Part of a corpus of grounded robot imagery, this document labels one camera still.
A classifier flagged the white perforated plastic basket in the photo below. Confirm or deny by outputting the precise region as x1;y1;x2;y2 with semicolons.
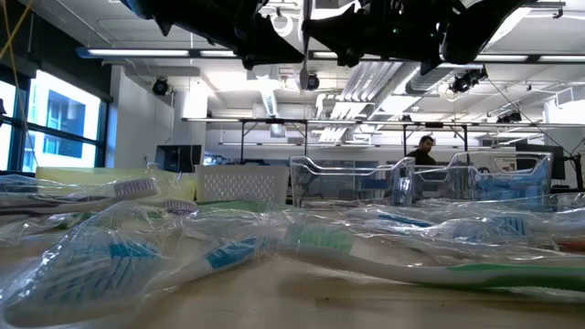
195;164;291;206

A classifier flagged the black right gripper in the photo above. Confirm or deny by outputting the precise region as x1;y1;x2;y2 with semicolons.
304;0;452;76

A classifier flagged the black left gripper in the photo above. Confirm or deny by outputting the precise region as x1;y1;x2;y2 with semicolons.
154;0;304;71

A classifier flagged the blue toothbrush in clear wrapper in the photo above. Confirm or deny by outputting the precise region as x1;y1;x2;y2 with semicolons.
0;200;280;329
345;206;535;239

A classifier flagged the large window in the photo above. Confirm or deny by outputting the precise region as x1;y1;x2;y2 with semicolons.
0;68;110;169

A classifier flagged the clear plastic bin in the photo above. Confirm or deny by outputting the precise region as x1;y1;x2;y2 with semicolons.
412;150;555;203
289;154;416;207

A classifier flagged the yellow plastic bin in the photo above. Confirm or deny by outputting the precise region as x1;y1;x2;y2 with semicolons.
35;165;198;203

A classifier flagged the person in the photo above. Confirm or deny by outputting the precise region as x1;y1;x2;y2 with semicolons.
405;134;439;166

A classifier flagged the green toothbrush in clear wrapper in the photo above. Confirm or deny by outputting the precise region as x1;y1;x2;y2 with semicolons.
276;221;585;302

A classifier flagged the black ceiling device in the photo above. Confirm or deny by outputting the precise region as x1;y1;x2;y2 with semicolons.
450;66;489;95

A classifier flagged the white cable coil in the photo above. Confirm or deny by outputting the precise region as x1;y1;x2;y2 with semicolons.
272;12;295;38

